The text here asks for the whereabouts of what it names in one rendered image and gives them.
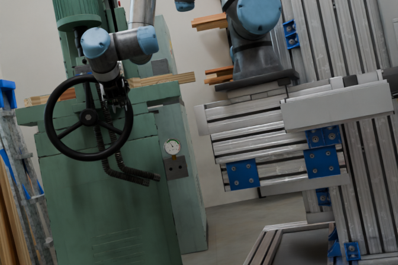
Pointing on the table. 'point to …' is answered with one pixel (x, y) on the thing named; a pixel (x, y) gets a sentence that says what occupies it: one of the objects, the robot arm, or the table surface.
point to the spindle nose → (79, 38)
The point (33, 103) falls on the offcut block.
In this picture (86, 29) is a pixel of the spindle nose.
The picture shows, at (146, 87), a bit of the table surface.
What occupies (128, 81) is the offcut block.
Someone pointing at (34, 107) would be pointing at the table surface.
